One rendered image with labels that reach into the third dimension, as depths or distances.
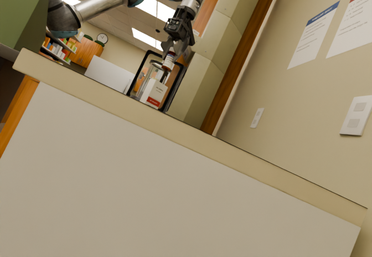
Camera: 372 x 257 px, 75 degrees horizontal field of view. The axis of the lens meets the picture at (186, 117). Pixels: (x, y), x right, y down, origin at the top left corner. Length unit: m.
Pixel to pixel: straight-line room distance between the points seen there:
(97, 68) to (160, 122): 6.23
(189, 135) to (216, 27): 1.25
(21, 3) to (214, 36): 1.01
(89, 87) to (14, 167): 0.18
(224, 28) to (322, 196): 1.27
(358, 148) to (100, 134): 0.60
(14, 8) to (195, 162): 0.85
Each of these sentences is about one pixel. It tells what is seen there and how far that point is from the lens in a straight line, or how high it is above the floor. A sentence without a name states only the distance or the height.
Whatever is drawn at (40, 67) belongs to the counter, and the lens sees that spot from 0.48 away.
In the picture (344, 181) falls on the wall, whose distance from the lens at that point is 0.73.
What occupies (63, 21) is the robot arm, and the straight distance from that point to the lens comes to 1.31.
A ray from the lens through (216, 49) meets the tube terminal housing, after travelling 1.58.
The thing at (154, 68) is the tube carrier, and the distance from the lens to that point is 1.11.
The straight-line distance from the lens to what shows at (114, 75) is 6.52.
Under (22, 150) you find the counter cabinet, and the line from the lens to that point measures 0.48.
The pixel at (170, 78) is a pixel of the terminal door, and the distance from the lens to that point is 1.82.
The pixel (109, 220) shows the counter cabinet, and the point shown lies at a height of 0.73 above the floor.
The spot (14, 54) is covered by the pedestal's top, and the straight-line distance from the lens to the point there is 1.00.
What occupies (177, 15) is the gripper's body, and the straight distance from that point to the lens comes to 1.02.
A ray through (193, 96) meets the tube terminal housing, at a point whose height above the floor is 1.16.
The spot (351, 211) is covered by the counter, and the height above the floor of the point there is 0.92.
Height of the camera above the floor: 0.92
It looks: 4 degrees up
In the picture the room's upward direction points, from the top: 25 degrees clockwise
